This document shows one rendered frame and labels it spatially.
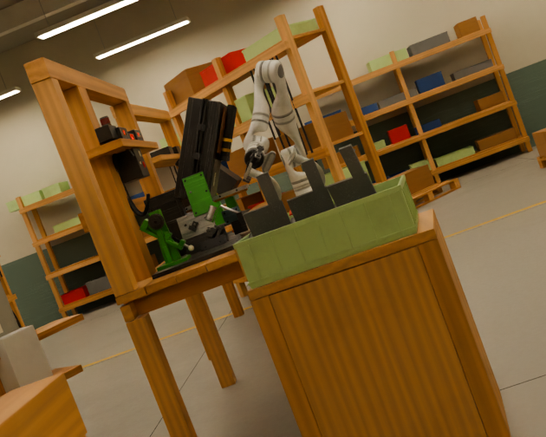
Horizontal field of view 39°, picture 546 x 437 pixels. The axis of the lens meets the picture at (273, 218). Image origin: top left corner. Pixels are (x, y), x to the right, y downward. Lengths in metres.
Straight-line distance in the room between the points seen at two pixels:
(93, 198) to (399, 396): 1.53
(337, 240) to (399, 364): 0.47
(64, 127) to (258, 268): 1.16
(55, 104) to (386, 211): 1.54
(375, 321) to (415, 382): 0.25
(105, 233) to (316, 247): 1.09
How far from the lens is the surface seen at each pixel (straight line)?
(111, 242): 3.37
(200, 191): 3.92
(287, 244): 2.66
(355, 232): 2.62
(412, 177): 10.89
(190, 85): 7.83
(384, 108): 12.23
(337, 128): 6.61
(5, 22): 11.82
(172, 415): 3.48
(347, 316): 2.66
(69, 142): 3.39
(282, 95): 3.22
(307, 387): 2.76
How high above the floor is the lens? 1.16
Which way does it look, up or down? 3 degrees down
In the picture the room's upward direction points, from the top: 21 degrees counter-clockwise
